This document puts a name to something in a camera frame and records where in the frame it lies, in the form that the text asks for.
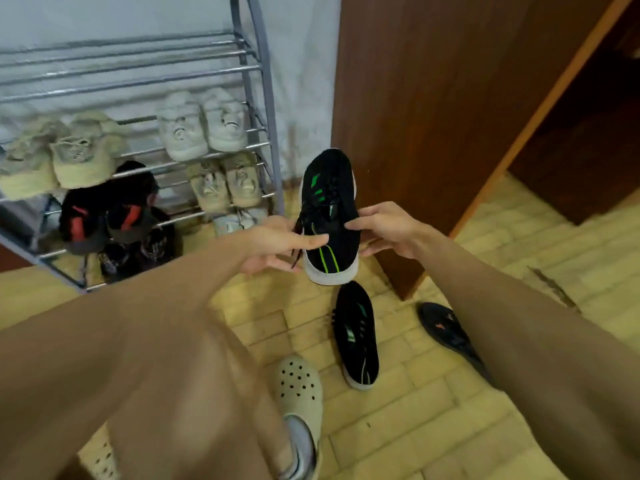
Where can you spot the person's right hand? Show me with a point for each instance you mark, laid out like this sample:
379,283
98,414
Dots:
395,229

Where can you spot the person's left hand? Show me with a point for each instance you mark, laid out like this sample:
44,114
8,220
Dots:
270,242

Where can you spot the person's right thumb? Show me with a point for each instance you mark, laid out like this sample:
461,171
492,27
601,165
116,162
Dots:
362,224

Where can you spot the person's left fingers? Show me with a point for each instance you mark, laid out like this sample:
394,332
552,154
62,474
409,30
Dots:
310,241

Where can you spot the black sneaker with green stripes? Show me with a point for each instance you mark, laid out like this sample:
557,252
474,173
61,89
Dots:
356,334
332,194

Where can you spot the person's right forearm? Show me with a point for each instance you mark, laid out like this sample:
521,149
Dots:
525,344

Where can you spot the person's left forearm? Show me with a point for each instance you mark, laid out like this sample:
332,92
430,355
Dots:
125,334

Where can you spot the pale white blue shoe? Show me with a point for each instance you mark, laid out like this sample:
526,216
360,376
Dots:
235,222

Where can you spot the beige sneaker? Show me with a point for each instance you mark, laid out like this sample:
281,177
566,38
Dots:
244,179
209,187

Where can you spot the brown wooden door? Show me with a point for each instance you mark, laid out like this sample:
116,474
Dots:
425,119

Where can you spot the black sandal with orange marks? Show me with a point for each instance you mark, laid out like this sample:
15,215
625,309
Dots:
450,332

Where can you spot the white sneaker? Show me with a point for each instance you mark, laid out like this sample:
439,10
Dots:
181,129
226,122

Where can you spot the beige perforated clog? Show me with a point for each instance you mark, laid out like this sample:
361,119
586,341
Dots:
300,389
102,457

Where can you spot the black patterned shoe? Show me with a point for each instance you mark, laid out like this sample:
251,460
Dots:
150,249

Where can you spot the grey metal shoe rack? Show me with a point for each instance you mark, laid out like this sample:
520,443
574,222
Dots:
252,69

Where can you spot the black shoe with red stripe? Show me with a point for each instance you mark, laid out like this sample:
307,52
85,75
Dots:
82,222
131,209

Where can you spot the person's left leg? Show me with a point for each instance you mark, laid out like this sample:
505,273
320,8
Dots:
200,394

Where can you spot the khaki suede shoe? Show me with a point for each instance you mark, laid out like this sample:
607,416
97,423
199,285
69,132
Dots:
85,152
25,164

